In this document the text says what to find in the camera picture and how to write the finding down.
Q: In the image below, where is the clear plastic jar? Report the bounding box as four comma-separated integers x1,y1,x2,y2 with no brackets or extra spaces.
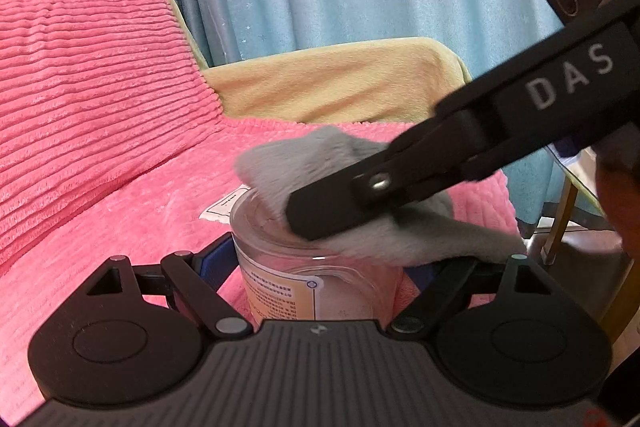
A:
230,190,402,325

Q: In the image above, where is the grey microfibre cloth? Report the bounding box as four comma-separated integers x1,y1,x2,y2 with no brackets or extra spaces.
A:
234,122,525,267

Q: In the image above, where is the person's right hand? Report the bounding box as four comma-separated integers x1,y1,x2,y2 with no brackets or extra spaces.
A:
592,124,640,260

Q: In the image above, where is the white fabric label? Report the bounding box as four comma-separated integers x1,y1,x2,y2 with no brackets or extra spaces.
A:
200,184,250,225

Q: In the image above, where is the pink plush blanket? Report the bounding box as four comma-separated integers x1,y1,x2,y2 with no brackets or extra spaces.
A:
0,117,522,427

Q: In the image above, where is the yellow-green chair cover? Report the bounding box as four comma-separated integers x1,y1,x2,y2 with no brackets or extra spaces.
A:
168,0,472,124

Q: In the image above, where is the wooden chair frame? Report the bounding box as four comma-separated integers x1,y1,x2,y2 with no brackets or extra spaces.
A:
539,0,640,343

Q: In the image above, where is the pink corduroy cushion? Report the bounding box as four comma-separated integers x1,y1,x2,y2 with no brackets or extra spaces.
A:
1,0,222,268

